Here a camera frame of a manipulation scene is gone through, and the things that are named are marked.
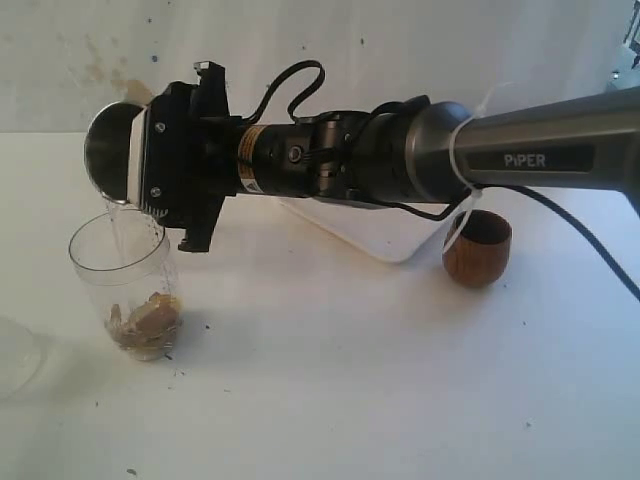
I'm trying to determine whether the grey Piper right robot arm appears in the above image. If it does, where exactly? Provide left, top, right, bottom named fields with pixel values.
left=125, top=82, right=639, bottom=253

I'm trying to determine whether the translucent white plastic container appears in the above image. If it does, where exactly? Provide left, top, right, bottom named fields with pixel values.
left=0, top=316, right=42, bottom=400

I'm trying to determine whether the white rectangular tray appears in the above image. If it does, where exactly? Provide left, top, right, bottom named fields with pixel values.
left=279, top=198, right=453, bottom=264

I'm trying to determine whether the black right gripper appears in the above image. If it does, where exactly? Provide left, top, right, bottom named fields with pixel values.
left=139, top=82, right=237, bottom=253

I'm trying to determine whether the white cable tie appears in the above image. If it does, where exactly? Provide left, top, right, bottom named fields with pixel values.
left=442, top=81, right=513, bottom=255

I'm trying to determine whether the clear glass with tea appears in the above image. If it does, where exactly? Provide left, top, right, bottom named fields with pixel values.
left=68, top=205, right=182, bottom=361

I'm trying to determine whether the brown wooden cup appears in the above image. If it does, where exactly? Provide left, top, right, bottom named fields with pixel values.
left=442, top=209, right=513, bottom=289

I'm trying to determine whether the stainless steel cup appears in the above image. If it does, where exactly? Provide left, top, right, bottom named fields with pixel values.
left=84, top=101, right=144, bottom=205

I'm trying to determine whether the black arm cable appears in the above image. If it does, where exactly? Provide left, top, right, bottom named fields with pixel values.
left=524, top=187, right=640, bottom=304

